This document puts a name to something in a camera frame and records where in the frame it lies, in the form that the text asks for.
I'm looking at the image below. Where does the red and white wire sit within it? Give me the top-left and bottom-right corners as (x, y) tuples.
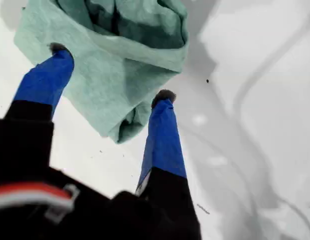
(0, 182), (73, 211)

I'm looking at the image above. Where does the pale green T-shirt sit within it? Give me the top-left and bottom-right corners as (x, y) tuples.
(14, 0), (189, 145)

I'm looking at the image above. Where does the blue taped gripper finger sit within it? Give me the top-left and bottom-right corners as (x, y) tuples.
(134, 89), (203, 240)
(4, 42), (75, 123)

